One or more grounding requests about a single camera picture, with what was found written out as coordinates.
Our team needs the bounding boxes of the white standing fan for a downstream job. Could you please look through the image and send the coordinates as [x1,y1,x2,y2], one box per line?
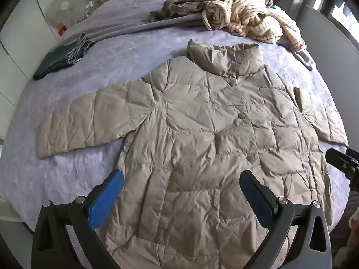
[46,0,77,25]

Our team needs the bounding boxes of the window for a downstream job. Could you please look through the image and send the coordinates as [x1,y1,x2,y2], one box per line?
[311,0,359,35]

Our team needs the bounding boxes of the dark teal folded garment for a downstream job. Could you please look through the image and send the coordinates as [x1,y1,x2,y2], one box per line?
[33,43,85,81]

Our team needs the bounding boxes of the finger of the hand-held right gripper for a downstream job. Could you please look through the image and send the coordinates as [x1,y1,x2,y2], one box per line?
[326,147,359,180]

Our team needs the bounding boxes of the brown grey fleece garment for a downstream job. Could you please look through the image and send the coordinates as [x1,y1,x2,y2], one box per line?
[150,0,253,23]

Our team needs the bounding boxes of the beige quilted down jacket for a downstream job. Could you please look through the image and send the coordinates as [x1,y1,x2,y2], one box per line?
[39,39,348,269]

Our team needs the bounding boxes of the cream striped fleece robe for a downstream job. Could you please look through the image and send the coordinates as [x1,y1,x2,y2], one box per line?
[173,0,306,52]

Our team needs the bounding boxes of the grey fringed scarf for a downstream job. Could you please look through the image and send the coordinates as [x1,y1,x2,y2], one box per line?
[66,32,96,65]

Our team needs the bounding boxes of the purple embossed bed blanket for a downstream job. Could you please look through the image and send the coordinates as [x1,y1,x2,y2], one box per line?
[0,0,350,258]

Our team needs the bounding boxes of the white wardrobe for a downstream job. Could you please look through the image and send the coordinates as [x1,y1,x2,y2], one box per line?
[0,0,96,135]

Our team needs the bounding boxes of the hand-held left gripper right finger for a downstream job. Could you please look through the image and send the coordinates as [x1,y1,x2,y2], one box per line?
[240,170,331,269]

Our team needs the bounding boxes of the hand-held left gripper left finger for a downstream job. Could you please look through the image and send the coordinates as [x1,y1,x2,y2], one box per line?
[31,169,125,269]

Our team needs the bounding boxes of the grey fleece throw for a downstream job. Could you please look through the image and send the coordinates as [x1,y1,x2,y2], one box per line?
[84,13,315,71]

